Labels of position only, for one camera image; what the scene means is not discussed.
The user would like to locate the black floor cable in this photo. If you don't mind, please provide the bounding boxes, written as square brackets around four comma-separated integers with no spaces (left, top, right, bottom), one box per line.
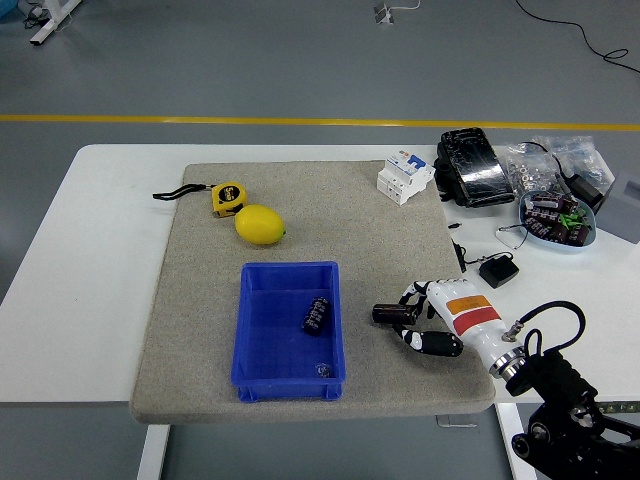
[514,0,640,75]

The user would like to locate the white circuit breaker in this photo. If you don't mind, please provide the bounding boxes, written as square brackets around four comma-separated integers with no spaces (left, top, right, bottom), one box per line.
[376,151,437,206]

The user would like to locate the black glossy case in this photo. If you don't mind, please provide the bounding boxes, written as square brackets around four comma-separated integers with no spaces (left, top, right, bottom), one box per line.
[432,126,517,209]

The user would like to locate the clear bag of small parts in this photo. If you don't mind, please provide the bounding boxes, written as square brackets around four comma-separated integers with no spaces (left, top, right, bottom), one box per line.
[532,134,616,186]

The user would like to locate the clear bag of nuts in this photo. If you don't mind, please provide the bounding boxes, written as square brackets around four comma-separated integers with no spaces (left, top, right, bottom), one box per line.
[499,141,564,199]

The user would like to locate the light blue bowl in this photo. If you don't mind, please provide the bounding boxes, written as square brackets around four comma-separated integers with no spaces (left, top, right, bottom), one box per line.
[517,190,599,254]

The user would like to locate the blue plastic box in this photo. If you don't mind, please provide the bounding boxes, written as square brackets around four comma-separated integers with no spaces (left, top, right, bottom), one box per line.
[230,260,347,403]

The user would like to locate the yellow lemon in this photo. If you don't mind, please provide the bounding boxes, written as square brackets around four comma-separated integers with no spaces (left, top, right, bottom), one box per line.
[234,203,287,246]

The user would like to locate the yellow tape measure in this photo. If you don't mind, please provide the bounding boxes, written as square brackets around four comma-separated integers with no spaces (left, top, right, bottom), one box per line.
[152,181,249,219]

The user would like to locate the black adapter block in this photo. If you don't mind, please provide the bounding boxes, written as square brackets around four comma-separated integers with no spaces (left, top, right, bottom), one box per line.
[567,172,606,211]

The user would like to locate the grey-brown mat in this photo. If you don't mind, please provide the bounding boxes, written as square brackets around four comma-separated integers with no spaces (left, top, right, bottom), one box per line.
[129,159,497,425]

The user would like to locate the green connector pieces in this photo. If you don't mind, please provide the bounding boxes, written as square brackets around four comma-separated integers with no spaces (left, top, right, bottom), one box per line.
[557,209,589,231]

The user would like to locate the white table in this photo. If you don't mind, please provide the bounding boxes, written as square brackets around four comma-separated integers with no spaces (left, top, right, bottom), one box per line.
[0,144,640,480]

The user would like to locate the thin wire loop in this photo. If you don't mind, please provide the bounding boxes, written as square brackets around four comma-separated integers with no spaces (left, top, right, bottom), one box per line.
[496,224,531,250]

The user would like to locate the grey box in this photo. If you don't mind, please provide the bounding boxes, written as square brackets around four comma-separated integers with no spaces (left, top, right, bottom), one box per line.
[594,171,640,245]

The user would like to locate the black power adapter with cord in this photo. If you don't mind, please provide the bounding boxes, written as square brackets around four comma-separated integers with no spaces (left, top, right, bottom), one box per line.
[451,238,521,290]

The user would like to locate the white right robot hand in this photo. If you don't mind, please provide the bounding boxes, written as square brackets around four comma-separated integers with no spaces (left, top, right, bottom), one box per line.
[391,278,525,370]

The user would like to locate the white furniture frame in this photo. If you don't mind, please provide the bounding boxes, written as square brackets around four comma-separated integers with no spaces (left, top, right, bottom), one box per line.
[29,0,84,47]

